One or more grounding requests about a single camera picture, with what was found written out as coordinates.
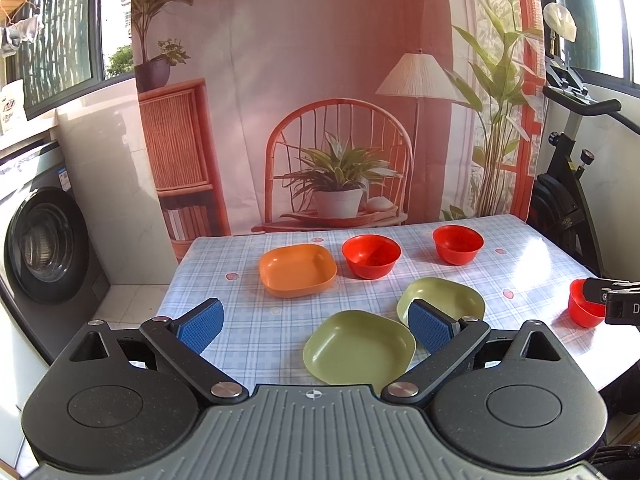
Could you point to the black exercise bike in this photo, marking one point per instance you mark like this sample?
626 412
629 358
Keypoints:
559 209

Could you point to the orange square plate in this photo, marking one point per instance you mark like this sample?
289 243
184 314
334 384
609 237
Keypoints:
297 270

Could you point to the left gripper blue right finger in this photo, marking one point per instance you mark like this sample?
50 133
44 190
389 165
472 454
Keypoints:
451 345

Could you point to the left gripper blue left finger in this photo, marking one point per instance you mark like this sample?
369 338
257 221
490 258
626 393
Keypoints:
179 342

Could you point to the printed room backdrop cloth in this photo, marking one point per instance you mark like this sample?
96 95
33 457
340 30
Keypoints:
295 115

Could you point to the green plate near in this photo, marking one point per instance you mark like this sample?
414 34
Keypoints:
355 347

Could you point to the green plate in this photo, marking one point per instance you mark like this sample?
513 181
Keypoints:
454 299
355 347

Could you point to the red bowl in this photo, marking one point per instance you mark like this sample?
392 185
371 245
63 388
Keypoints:
457 245
585 313
370 256

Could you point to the black front-load washing machine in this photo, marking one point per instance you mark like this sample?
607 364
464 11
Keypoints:
52 281

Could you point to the window with dark frame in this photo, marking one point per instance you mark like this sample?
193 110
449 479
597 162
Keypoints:
63 49

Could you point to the right window with frame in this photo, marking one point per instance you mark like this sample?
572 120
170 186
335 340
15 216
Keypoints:
605 51

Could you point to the blue plaid tablecloth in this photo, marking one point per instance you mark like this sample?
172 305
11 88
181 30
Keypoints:
520 275

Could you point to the green plate far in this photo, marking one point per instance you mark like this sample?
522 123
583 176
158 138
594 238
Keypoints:
454 299

